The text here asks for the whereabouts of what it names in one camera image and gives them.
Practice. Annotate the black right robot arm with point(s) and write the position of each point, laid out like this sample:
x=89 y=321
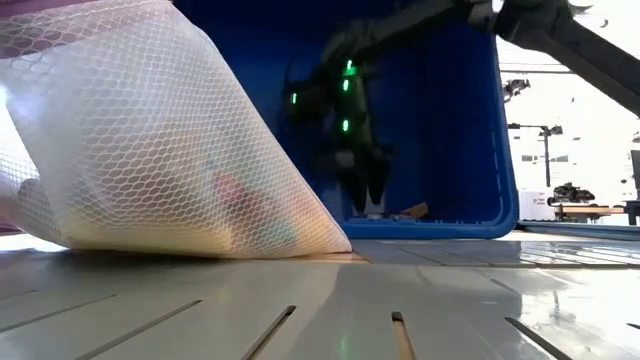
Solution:
x=575 y=40

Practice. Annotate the red wooden block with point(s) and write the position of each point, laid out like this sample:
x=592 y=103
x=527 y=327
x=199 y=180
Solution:
x=232 y=192

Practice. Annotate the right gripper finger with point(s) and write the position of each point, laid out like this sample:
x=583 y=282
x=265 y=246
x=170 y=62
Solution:
x=380 y=182
x=357 y=192

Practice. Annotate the white plastic container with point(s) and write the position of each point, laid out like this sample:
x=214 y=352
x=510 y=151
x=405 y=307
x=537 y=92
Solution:
x=537 y=205

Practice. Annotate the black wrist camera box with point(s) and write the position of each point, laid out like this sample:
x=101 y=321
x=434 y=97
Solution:
x=302 y=102

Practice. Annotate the blue plastic bin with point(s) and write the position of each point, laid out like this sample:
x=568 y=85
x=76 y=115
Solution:
x=450 y=125

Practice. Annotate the black background rig frame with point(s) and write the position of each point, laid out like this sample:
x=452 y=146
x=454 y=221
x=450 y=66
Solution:
x=546 y=150

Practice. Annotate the black ceiling spotlight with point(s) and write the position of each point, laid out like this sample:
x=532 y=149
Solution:
x=515 y=87

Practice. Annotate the natural wooden block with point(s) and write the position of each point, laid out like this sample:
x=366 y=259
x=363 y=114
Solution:
x=415 y=210

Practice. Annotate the background wooden table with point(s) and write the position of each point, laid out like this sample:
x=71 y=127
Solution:
x=590 y=210

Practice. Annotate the background black robot arm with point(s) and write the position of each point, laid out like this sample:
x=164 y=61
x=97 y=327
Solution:
x=570 y=192

